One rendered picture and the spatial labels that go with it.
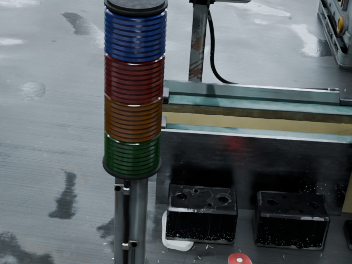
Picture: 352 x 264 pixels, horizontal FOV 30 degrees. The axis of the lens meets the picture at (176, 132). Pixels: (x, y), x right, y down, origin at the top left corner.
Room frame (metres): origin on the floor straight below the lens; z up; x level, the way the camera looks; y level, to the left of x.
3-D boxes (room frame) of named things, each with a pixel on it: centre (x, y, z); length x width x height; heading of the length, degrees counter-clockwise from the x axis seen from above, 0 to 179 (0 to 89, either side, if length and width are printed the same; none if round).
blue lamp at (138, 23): (0.58, 0.05, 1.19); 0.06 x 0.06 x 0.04
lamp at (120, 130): (0.58, 0.05, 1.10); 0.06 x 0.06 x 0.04
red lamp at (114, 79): (0.58, 0.05, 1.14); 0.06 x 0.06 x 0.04
